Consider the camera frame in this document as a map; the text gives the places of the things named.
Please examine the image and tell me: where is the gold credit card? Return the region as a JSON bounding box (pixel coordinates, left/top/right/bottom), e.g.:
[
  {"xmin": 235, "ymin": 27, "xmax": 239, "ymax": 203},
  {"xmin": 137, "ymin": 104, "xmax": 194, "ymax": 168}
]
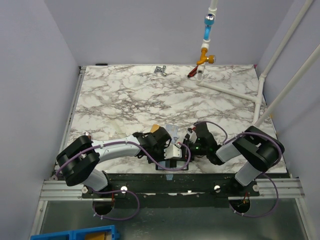
[{"xmin": 150, "ymin": 124, "xmax": 160, "ymax": 133}]

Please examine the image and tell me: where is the silver grey credit card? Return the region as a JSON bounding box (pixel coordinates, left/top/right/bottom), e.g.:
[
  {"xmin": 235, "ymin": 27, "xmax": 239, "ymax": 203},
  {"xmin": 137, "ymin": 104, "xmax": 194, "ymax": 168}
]
[{"xmin": 165, "ymin": 124, "xmax": 179, "ymax": 144}]

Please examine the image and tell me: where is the black leather card holder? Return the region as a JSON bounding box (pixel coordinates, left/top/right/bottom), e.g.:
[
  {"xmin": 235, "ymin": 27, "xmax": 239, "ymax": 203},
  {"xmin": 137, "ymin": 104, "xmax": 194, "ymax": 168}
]
[{"xmin": 155, "ymin": 159, "xmax": 189, "ymax": 171}]

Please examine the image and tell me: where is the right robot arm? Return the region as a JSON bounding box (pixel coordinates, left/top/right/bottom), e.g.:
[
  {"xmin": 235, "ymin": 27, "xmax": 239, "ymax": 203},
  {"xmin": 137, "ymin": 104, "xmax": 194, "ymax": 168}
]
[{"xmin": 182, "ymin": 121, "xmax": 285, "ymax": 196}]

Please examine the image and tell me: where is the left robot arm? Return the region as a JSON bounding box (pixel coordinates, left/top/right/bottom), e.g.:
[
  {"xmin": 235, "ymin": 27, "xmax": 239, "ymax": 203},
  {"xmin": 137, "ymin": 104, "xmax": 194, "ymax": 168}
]
[{"xmin": 55, "ymin": 125, "xmax": 186, "ymax": 198}]

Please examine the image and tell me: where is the silver metal clamp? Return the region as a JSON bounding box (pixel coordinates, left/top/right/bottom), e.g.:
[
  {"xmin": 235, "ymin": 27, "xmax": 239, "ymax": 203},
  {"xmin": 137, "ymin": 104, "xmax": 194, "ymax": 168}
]
[{"xmin": 154, "ymin": 65, "xmax": 167, "ymax": 77}]

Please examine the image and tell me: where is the orange pipe valve fitting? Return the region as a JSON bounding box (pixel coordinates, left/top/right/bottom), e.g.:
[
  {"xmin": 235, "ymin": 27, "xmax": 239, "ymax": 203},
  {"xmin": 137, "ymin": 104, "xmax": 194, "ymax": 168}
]
[{"xmin": 196, "ymin": 47, "xmax": 216, "ymax": 66}]

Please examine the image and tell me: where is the blue plastic bin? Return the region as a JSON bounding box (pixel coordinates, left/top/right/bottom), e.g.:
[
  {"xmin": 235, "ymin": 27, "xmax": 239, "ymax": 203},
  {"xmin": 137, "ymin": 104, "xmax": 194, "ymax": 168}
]
[{"xmin": 30, "ymin": 225, "xmax": 120, "ymax": 240}]

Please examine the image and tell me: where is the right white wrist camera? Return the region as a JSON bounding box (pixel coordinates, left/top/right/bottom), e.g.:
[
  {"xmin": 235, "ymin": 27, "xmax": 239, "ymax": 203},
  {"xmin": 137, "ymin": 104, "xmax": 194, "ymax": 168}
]
[{"xmin": 185, "ymin": 126, "xmax": 198, "ymax": 143}]

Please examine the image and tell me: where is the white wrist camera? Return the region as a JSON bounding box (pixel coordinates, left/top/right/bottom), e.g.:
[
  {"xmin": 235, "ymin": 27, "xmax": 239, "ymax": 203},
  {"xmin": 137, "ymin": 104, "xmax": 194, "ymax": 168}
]
[
  {"xmin": 185, "ymin": 126, "xmax": 198, "ymax": 143},
  {"xmin": 164, "ymin": 144, "xmax": 182, "ymax": 160}
]

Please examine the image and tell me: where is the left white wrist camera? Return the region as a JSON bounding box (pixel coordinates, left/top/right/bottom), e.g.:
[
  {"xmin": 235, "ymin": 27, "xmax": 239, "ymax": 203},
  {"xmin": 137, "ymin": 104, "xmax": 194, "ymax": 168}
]
[{"xmin": 164, "ymin": 144, "xmax": 182, "ymax": 160}]

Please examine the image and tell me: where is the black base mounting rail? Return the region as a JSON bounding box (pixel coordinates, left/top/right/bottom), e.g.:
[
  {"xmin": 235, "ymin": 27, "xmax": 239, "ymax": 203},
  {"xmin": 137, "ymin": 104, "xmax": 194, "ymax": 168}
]
[{"xmin": 82, "ymin": 173, "xmax": 260, "ymax": 209}]

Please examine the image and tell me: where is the white PVC pipe frame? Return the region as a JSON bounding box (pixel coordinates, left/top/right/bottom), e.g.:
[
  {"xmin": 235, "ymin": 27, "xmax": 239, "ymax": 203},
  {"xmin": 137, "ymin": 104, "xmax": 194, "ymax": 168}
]
[{"xmin": 195, "ymin": 0, "xmax": 320, "ymax": 128}]

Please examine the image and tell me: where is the red handled tool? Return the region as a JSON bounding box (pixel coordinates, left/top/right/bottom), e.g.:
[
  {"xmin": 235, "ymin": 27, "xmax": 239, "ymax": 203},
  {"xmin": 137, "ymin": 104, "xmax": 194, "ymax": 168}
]
[{"xmin": 187, "ymin": 66, "xmax": 198, "ymax": 78}]

